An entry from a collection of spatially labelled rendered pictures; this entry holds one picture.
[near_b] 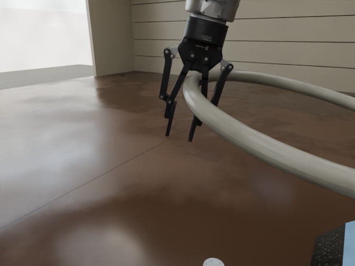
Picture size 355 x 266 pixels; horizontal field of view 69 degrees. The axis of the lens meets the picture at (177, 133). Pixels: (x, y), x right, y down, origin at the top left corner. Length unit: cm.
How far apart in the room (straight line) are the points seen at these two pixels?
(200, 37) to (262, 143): 23
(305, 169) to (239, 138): 8
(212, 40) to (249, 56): 642
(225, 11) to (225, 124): 20
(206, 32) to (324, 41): 614
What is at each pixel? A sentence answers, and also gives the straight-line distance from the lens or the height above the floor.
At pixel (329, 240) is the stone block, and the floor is 75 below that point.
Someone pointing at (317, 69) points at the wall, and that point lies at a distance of 655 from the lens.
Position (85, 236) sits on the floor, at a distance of 178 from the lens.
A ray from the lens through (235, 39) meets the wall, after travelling 701.
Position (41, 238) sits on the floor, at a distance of 186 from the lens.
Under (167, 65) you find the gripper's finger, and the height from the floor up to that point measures 110.
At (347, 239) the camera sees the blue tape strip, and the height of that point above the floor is 77.
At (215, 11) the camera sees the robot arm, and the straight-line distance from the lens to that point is 46.
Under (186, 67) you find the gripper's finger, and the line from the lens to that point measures 49.
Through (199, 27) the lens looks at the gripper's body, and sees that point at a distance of 46.
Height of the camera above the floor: 115
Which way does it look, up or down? 21 degrees down
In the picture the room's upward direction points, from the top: straight up
